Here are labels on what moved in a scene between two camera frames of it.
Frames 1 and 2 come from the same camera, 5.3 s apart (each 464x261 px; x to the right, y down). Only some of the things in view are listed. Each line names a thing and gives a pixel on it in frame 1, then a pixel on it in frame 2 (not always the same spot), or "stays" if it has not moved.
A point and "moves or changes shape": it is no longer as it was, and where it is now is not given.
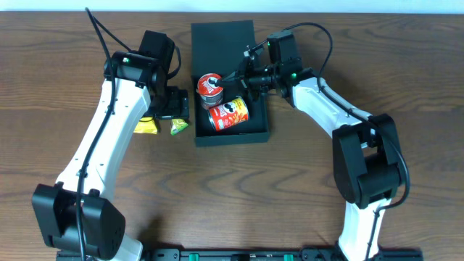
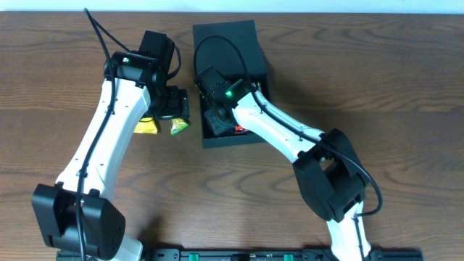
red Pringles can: (229, 114) moves or changes shape
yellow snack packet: (146, 125) stays
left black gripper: (175, 105) stays
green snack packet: (177, 125) stays
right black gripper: (245, 77) → (218, 121)
